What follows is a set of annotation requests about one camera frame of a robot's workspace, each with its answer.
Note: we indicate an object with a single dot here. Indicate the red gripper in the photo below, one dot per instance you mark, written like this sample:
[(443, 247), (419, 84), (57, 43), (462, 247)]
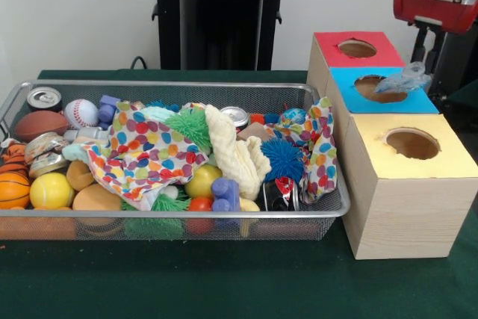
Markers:
[(437, 14)]

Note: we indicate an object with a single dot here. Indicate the crushed clear plastic bottle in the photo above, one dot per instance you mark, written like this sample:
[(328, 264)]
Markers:
[(401, 81)]

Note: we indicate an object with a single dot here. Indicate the wooden box with three holes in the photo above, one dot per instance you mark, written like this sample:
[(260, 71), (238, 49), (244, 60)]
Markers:
[(411, 214)]

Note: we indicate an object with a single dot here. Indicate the shallow clear mesh bin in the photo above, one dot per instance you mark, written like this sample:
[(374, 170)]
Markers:
[(291, 227)]

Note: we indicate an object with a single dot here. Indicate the black chair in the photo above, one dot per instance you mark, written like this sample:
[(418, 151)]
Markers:
[(463, 57)]

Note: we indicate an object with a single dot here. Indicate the dark green side table cloth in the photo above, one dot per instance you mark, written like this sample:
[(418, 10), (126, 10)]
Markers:
[(467, 96)]

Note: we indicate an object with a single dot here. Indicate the blue spiky ball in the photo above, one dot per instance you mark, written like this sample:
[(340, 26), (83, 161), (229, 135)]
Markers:
[(282, 158)]

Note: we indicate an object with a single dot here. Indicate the cream yellow cloth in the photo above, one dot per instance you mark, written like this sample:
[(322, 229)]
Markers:
[(231, 147)]

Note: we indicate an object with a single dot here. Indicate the purple toy block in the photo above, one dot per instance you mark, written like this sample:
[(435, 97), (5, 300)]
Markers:
[(224, 194)]

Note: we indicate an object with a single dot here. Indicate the green spiky ball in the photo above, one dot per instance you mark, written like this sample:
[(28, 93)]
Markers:
[(186, 126)]

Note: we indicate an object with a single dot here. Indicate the large polka dot cloth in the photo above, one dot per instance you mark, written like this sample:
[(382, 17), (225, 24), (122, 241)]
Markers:
[(149, 154)]

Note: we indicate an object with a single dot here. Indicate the white baseball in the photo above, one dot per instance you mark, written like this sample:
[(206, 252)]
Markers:
[(80, 113)]

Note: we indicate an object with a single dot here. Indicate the silver drink can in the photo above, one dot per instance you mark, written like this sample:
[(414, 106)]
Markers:
[(44, 96)]

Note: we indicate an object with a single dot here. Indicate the brown toy football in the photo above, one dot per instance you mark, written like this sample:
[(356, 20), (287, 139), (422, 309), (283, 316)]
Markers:
[(41, 124)]

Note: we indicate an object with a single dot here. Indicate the yellow ball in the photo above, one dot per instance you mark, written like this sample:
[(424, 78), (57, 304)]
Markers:
[(51, 190)]

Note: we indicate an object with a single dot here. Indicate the orange toy basketball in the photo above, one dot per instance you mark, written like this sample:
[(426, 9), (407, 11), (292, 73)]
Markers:
[(13, 190)]

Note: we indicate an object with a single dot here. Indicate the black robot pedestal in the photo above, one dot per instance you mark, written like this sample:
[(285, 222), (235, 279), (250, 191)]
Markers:
[(220, 16)]

